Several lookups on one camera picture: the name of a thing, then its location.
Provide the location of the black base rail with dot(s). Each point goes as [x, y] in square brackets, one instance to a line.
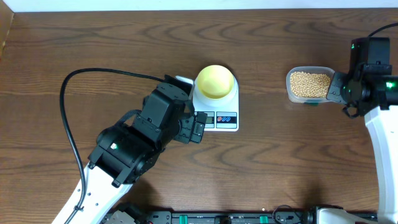
[129, 213]

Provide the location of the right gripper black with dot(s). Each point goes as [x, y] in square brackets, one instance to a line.
[338, 78]

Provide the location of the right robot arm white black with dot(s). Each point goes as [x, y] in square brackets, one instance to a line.
[370, 90]

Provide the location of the clear container of soybeans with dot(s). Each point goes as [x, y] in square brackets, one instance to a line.
[309, 84]

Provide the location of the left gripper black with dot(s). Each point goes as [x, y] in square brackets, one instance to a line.
[185, 133]

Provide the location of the white digital kitchen scale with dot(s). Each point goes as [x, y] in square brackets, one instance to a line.
[223, 113]

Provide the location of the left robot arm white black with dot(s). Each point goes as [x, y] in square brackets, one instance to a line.
[129, 148]

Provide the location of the yellow plastic bowl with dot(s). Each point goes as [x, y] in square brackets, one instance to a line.
[215, 82]

